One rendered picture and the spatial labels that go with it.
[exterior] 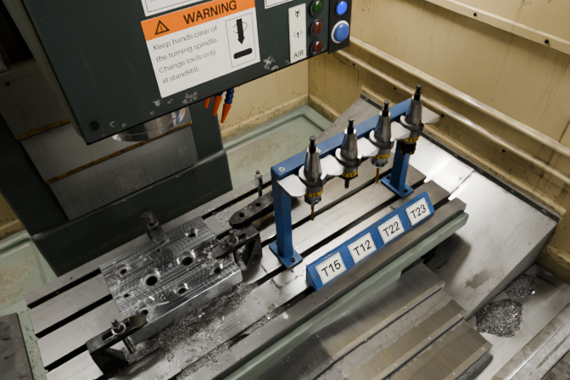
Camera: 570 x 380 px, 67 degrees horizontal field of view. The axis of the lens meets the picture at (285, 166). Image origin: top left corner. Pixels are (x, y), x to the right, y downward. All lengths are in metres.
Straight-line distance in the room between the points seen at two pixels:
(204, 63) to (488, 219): 1.18
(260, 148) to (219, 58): 1.49
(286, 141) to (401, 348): 1.16
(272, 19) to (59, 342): 0.95
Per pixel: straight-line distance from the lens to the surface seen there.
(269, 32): 0.65
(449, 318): 1.42
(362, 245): 1.23
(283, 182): 0.99
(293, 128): 2.19
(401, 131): 1.15
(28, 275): 1.90
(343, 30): 0.73
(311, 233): 1.30
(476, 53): 1.49
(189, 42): 0.59
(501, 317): 1.54
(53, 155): 1.37
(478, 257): 1.52
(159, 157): 1.49
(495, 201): 1.60
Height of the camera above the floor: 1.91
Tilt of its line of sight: 42 degrees down
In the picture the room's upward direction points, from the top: 3 degrees counter-clockwise
